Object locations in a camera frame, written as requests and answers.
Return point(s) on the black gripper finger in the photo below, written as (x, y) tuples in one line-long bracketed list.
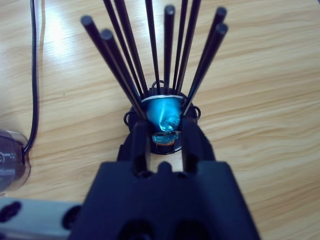
[(197, 147), (140, 150)]

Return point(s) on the black capsule holder with rods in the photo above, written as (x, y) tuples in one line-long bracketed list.
[(168, 37)]

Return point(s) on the blue coffee capsule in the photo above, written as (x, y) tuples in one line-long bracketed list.
[(163, 137), (163, 110)]

